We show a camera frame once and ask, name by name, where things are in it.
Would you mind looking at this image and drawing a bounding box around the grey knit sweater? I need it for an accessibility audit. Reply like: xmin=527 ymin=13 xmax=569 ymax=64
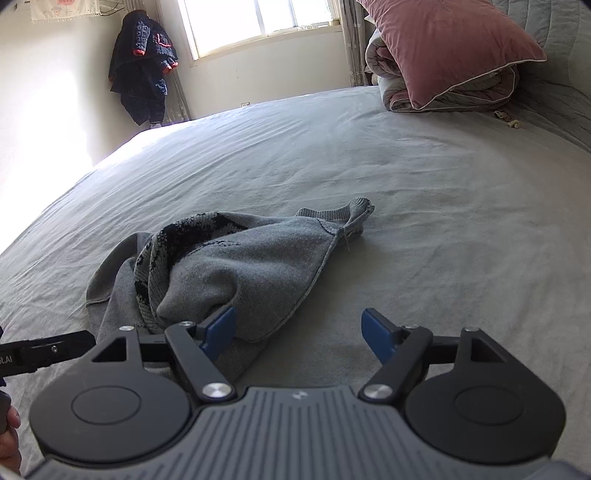
xmin=85 ymin=198 xmax=375 ymax=381

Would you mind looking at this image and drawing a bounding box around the person left hand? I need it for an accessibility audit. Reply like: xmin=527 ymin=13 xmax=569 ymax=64
xmin=0 ymin=406 xmax=22 ymax=475

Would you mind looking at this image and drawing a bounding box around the grey bed sheet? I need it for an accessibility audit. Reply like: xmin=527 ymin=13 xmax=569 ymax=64
xmin=1 ymin=87 xmax=590 ymax=469

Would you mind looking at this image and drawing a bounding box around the small brown debris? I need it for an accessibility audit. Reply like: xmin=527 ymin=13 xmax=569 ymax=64
xmin=494 ymin=110 xmax=520 ymax=129

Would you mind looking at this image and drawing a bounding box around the folded grey pink quilt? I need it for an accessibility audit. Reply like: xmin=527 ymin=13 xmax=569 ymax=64
xmin=363 ymin=27 xmax=518 ymax=114

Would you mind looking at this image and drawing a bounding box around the pink velvet pillow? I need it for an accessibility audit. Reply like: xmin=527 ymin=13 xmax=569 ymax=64
xmin=362 ymin=1 xmax=547 ymax=113

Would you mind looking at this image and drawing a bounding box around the dark hanging jacket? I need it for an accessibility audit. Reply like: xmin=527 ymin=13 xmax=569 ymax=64
xmin=108 ymin=10 xmax=178 ymax=127

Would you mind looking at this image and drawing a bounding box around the grey quilted headboard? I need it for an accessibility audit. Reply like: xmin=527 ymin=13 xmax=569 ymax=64
xmin=493 ymin=0 xmax=590 ymax=151

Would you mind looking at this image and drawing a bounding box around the grey patterned curtain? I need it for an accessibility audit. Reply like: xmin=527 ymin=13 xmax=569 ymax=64
xmin=338 ymin=0 xmax=370 ymax=87

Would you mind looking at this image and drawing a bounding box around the white wall hanging cloth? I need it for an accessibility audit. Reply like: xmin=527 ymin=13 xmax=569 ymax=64
xmin=30 ymin=0 xmax=100 ymax=23

